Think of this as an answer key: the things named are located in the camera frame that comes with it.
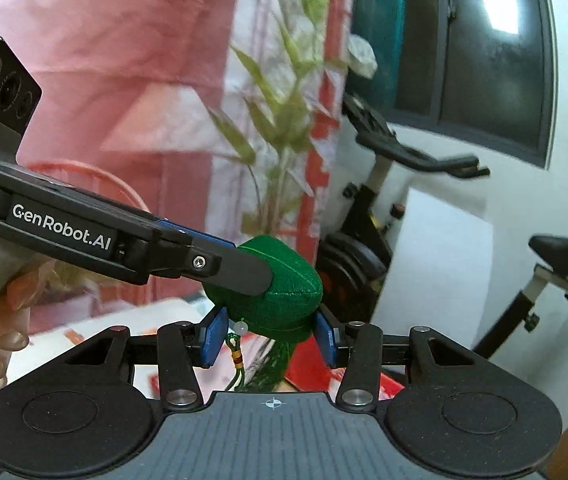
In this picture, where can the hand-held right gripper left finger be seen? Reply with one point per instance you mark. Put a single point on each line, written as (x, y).
(214, 341)

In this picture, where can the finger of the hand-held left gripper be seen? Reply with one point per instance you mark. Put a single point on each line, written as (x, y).
(189, 236)
(229, 265)

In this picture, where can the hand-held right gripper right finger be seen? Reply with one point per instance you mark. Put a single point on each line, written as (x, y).
(326, 342)

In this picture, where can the red strawberry print box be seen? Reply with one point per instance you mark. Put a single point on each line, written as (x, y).
(309, 375)

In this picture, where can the green fabric sachet with tassel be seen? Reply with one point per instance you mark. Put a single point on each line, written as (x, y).
(289, 300)

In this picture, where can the black exercise bike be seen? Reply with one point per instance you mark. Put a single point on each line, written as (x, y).
(359, 260)

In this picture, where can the white curved board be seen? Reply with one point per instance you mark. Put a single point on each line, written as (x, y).
(439, 260)

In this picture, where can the dark window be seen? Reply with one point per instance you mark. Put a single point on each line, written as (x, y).
(489, 85)

